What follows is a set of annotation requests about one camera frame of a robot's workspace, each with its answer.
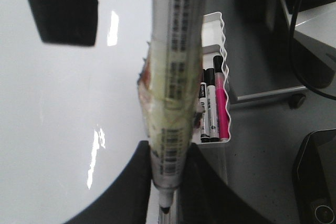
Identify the white wavy marker holder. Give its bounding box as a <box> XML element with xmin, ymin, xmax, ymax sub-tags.
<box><xmin>192</xmin><ymin>12</ymin><xmax>232</xmax><ymax>145</ymax></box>

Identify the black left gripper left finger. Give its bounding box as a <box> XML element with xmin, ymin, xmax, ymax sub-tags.
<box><xmin>66</xmin><ymin>141</ymin><xmax>152</xmax><ymax>223</ymax></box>

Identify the black whiteboard eraser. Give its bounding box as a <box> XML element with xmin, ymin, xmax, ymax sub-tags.
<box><xmin>28</xmin><ymin>0</ymin><xmax>98</xmax><ymax>47</ymax></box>

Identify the white whiteboard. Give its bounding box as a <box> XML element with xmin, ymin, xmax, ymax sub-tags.
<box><xmin>1</xmin><ymin>0</ymin><xmax>152</xmax><ymax>223</ymax></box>

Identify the black cable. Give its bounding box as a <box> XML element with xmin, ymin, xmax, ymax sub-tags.
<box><xmin>288</xmin><ymin>0</ymin><xmax>336</xmax><ymax>99</ymax></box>

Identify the grey metal stand leg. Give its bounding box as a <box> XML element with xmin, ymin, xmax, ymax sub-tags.
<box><xmin>229</xmin><ymin>86</ymin><xmax>308</xmax><ymax>108</ymax></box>

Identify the pink marker black cap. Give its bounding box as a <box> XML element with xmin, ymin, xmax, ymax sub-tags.
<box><xmin>213</xmin><ymin>55</ymin><xmax>229</xmax><ymax>142</ymax></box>

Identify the black capped white marker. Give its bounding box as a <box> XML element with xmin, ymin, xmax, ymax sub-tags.
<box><xmin>199</xmin><ymin>69</ymin><xmax>210</xmax><ymax>143</ymax></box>

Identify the white black whiteboard marker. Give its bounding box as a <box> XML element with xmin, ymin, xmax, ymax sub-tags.
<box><xmin>138</xmin><ymin>0</ymin><xmax>205</xmax><ymax>214</ymax></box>

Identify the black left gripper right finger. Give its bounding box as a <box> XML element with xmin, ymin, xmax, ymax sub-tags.
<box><xmin>180</xmin><ymin>143</ymin><xmax>271</xmax><ymax>223</ymax></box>

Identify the black device with round button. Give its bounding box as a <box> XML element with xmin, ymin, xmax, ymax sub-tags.
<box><xmin>292</xmin><ymin>129</ymin><xmax>335</xmax><ymax>223</ymax></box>

